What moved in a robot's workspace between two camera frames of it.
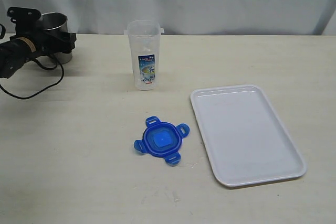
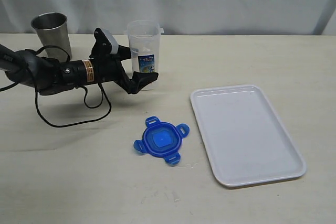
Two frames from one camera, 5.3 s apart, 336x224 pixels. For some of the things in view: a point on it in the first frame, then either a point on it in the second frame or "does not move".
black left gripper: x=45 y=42 → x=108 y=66
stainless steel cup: x=57 y=22 does not move
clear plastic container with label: x=144 y=38 does not move
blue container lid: x=163 y=139 does not move
